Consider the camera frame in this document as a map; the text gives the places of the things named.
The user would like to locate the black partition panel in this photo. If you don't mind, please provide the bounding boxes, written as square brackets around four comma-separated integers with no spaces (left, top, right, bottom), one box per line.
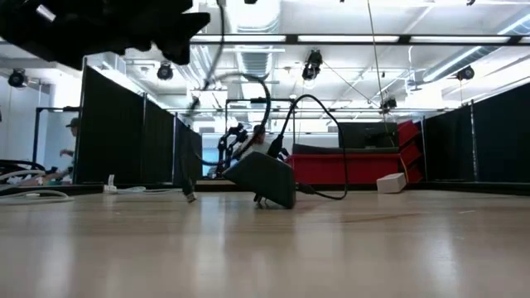
[172,119,204,185]
[422,103,475,183]
[471,82,530,184]
[142,93,176,185]
[76,61,147,185]

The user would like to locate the long silver air duct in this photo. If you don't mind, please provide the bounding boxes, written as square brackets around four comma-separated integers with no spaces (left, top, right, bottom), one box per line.
[422,16,530,84]

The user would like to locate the black wedge charging hub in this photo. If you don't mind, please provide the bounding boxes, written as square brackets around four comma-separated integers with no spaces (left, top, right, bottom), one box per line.
[222,151,297,210]

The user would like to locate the red stacked bins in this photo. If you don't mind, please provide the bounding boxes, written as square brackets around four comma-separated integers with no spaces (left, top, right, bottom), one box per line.
[396,119,424,184]

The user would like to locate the black hanging camera device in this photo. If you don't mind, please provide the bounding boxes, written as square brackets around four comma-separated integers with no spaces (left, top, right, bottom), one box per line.
[301,48,325,82]

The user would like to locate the thick white cable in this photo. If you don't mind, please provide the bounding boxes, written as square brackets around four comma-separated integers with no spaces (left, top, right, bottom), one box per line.
[0,189,75,206]
[0,168,46,183]

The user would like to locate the person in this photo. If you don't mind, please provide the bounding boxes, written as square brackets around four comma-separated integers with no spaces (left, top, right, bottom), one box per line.
[242,123,277,161]
[59,118,80,183]

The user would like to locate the white USB cable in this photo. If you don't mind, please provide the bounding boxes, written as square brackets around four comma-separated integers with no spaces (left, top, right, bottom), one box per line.
[102,173,183,195]

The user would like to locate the silver ribbed air duct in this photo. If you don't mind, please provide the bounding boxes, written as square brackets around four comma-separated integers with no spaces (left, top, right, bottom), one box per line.
[235,49,274,84]

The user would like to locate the black aluminium table frame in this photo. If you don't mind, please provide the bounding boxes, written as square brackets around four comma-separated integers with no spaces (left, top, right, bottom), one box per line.
[53,181,530,196]

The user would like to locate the red storage bin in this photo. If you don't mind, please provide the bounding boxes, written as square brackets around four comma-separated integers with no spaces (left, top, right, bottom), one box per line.
[287,153,402,185]

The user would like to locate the black frame light bar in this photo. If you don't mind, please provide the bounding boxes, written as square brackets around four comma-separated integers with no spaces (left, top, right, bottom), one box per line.
[0,32,530,46]

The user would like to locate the black USB cable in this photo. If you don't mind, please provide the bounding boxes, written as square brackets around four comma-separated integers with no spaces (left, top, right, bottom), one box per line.
[181,0,349,204]

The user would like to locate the black monitor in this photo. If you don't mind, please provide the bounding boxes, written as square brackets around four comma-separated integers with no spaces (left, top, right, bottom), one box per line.
[337,122,399,149]

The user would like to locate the white power strip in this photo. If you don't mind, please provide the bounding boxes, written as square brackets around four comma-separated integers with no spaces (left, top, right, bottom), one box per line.
[375,172,408,195]

